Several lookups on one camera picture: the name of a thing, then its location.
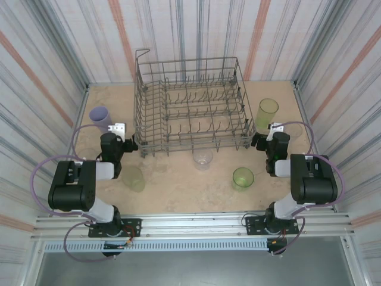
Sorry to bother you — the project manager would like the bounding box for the tall green translucent cup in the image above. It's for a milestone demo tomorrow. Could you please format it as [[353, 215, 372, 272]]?
[[255, 98, 279, 129]]

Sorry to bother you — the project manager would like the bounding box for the clear octagonal plastic cup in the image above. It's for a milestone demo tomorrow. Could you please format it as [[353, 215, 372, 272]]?
[[284, 122, 304, 138]]

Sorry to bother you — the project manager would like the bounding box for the purple plastic cup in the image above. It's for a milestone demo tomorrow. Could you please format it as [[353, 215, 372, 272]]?
[[89, 106, 115, 135]]

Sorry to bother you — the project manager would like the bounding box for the frosted pale green cup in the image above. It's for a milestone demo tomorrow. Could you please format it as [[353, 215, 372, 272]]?
[[121, 166, 146, 194]]

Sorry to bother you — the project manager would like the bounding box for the short green translucent cup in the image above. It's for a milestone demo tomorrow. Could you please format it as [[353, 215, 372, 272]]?
[[232, 167, 255, 192]]

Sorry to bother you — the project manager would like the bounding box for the grey metal sheet panel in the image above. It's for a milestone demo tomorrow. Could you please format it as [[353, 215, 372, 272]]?
[[22, 238, 373, 286]]

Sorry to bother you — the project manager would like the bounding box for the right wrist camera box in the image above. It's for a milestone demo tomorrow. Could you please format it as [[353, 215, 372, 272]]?
[[266, 122, 285, 141]]

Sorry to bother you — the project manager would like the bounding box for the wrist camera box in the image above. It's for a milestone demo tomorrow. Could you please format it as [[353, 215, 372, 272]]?
[[266, 122, 285, 141], [107, 122, 126, 135]]

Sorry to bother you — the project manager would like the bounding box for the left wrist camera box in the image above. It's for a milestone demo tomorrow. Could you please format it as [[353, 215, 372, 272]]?
[[107, 122, 126, 135]]

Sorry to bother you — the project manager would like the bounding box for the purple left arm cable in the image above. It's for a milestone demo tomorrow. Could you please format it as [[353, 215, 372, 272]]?
[[32, 124, 117, 263]]

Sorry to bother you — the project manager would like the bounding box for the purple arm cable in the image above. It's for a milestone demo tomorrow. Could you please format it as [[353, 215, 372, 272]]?
[[269, 121, 346, 256], [32, 124, 117, 263]]

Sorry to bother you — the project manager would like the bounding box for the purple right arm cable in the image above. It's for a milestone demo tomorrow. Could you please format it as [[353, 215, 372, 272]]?
[[269, 121, 346, 256]]

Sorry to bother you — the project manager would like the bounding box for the grey wire dish rack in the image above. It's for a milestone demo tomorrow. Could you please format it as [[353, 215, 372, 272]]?
[[133, 49, 257, 160]]

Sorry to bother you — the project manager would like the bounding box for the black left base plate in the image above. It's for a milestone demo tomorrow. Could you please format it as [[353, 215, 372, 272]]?
[[88, 218, 143, 238]]

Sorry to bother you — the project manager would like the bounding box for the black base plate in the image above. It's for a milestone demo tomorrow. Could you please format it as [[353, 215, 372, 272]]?
[[245, 214, 299, 236], [88, 218, 143, 238]]

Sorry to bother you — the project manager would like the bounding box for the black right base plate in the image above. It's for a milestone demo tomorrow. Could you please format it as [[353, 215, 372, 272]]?
[[245, 214, 299, 236]]

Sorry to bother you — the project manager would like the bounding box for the thin red black wire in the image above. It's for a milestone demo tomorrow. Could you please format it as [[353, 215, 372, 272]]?
[[267, 229, 288, 248], [120, 225, 140, 248]]

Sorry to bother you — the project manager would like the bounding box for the aluminium mounting rail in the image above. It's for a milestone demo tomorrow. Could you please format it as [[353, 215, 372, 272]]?
[[29, 212, 357, 239]]

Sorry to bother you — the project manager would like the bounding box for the white slotted cable duct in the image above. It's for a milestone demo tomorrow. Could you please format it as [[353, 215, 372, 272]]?
[[43, 240, 270, 253]]

